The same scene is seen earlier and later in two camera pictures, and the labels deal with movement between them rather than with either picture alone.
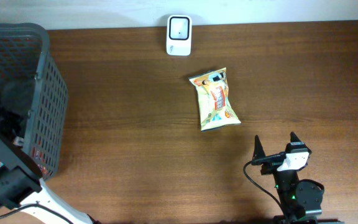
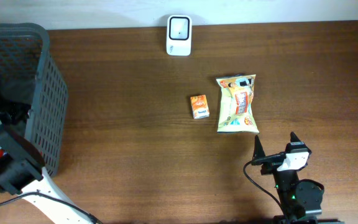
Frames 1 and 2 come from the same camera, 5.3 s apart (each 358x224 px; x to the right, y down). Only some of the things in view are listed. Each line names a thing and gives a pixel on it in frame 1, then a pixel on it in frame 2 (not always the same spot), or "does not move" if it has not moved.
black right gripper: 271,162 does not move
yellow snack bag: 215,109 → 235,112
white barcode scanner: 179,35 does not move
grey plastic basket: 20,77 does not move
